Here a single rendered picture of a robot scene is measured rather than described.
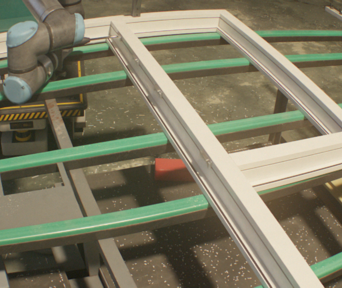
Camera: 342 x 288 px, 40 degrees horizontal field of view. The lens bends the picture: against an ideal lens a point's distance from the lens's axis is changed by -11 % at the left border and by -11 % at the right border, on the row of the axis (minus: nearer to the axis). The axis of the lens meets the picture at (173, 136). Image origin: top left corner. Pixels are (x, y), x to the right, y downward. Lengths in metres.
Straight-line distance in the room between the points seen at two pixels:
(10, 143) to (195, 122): 1.51
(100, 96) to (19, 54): 1.89
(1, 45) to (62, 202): 0.78
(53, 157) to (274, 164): 0.50
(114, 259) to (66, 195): 0.19
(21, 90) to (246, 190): 0.64
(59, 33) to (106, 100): 1.80
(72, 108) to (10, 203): 1.38
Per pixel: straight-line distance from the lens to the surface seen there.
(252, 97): 3.28
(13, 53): 1.30
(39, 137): 2.56
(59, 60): 1.52
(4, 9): 2.49
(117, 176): 1.56
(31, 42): 1.29
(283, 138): 1.79
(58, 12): 1.38
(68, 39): 1.34
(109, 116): 2.94
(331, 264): 1.00
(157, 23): 1.81
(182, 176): 1.55
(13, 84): 1.32
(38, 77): 1.36
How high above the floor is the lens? 1.57
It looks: 34 degrees down
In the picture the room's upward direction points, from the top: 5 degrees clockwise
